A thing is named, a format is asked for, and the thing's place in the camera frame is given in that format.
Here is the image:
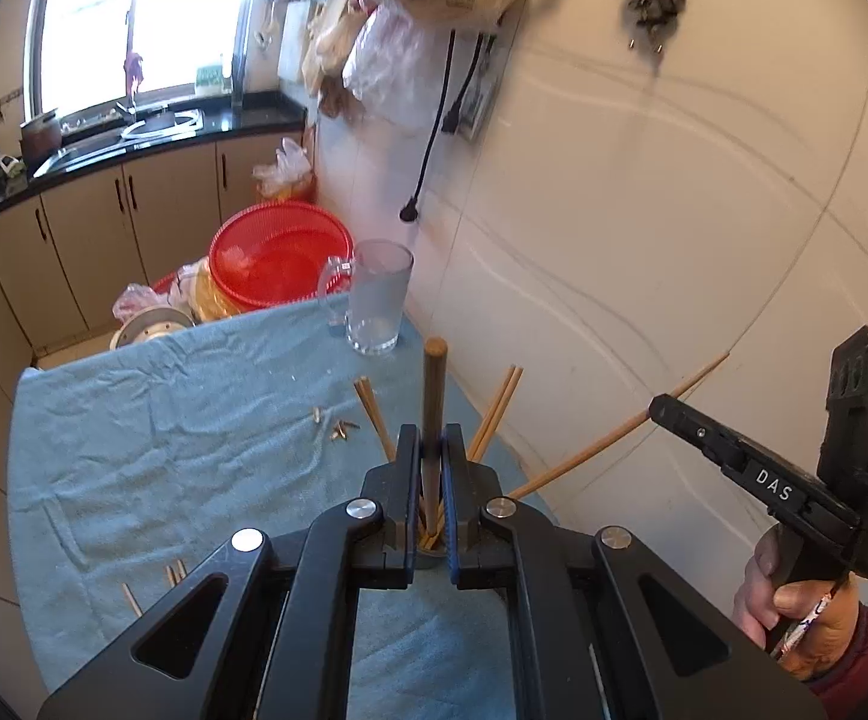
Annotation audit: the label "white hanging plastic bag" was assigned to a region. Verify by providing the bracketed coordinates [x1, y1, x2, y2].
[340, 4, 451, 125]

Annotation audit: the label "black power cable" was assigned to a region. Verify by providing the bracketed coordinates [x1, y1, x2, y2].
[399, 28, 459, 224]

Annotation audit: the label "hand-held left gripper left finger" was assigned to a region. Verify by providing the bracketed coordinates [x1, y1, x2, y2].
[36, 424, 424, 720]

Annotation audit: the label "steel sink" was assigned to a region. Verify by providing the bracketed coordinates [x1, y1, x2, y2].
[32, 109, 204, 178]

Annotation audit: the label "dark upright pipe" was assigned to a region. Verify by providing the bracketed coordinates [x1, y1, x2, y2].
[228, 15, 250, 109]

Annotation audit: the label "brown pot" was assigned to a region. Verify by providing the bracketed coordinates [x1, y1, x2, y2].
[20, 109, 62, 167]

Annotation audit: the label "red plastic basin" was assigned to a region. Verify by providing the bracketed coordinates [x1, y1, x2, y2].
[152, 202, 352, 314]

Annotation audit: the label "person's right forearm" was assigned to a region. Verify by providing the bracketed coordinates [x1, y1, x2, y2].
[805, 604, 868, 700]

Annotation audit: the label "kitchen window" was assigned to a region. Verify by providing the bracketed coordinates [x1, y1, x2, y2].
[27, 0, 256, 104]

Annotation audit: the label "pink plastic bag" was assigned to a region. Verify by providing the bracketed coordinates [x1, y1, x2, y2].
[111, 283, 174, 320]

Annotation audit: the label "hanging cutting board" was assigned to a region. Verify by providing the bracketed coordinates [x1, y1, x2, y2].
[278, 0, 316, 85]

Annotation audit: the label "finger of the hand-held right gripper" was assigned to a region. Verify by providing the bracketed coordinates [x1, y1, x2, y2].
[646, 392, 752, 475]

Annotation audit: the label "person's right hand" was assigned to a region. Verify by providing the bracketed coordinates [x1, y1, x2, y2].
[732, 525, 866, 685]

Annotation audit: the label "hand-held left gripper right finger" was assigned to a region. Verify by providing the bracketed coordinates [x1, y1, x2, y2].
[441, 424, 829, 720]

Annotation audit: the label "glass mug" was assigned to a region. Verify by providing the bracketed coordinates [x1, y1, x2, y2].
[318, 238, 415, 357]

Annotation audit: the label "black kitchen countertop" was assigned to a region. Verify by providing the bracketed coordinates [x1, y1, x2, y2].
[0, 90, 307, 241]

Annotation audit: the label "beige base cabinets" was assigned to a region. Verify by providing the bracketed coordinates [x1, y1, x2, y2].
[0, 131, 307, 391]

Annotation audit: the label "blue tablecloth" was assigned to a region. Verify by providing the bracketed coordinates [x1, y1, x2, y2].
[6, 292, 562, 720]

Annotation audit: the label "clear plastic bag with food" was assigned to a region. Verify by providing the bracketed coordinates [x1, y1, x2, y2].
[252, 138, 316, 203]

